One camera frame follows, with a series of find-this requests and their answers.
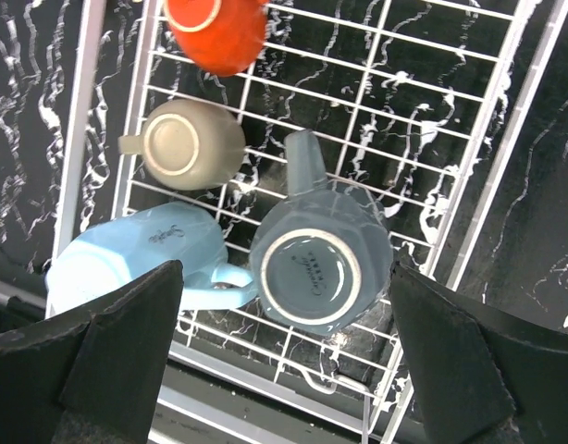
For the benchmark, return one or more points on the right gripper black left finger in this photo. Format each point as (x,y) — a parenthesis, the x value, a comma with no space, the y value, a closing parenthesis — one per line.
(91,374)

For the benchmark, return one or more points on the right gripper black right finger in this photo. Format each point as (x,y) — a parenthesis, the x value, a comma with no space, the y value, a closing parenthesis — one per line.
(480,375)

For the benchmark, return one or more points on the grey blue faceted mug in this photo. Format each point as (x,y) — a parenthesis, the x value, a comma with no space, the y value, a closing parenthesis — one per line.
(322,256)

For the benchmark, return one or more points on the light blue faceted mug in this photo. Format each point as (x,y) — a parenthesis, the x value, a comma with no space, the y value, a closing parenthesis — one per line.
(110,255)

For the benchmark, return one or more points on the beige mug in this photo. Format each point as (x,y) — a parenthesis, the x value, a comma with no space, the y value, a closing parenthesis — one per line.
(188,145)

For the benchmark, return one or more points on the orange red mug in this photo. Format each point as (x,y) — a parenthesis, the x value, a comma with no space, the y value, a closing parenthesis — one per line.
(223,37)

